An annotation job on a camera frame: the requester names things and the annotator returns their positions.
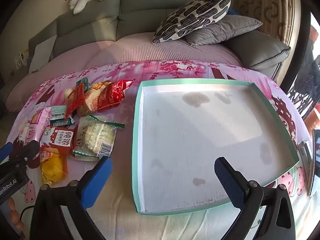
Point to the red white snack packet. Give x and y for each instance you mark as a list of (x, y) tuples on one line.
[(61, 137)]

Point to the grey quilted pillow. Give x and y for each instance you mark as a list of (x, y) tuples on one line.
[(225, 30)]

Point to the beige patterned curtain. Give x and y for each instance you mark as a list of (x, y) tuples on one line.
[(270, 7)]

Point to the pink printed blanket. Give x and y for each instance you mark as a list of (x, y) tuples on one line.
[(120, 120)]

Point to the flat red snack packet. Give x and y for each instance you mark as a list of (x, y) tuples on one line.
[(73, 102)]

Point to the clear green-edged snack packet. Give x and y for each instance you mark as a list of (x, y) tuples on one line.
[(97, 137)]

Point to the teal-edged white cardboard box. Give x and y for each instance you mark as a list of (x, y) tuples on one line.
[(200, 142)]

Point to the white and yellow object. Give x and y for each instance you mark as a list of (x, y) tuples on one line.
[(21, 58)]

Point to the pink snack packet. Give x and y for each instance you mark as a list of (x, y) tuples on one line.
[(37, 127)]

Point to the yellow snack packet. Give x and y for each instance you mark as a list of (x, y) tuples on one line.
[(52, 167)]

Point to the dark grey piped cushion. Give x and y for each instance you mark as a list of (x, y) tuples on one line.
[(260, 50)]

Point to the green white snack packet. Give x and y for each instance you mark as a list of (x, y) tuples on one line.
[(58, 112)]

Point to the grey sofa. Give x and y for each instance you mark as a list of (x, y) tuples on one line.
[(140, 7)]

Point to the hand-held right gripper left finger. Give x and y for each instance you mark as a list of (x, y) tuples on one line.
[(98, 180)]

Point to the black white patterned pillow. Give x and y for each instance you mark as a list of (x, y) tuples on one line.
[(192, 15)]

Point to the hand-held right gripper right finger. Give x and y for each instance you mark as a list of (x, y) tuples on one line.
[(230, 185)]

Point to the dark green snack packet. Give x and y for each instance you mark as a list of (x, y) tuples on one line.
[(61, 123)]

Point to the shiny red snack packet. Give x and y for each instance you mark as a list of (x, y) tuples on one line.
[(115, 93)]

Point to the pale yellow jelly snack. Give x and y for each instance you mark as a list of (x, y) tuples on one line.
[(68, 93)]

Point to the silver metal object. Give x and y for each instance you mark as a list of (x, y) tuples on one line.
[(305, 152)]

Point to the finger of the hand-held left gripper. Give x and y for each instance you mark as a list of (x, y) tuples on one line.
[(30, 148), (5, 151)]

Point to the gold red snack packet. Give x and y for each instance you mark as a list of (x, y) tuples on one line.
[(91, 100)]

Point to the smartphone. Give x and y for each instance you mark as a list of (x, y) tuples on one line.
[(315, 160)]

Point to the dark metal rack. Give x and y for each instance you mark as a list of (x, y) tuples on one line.
[(300, 97)]

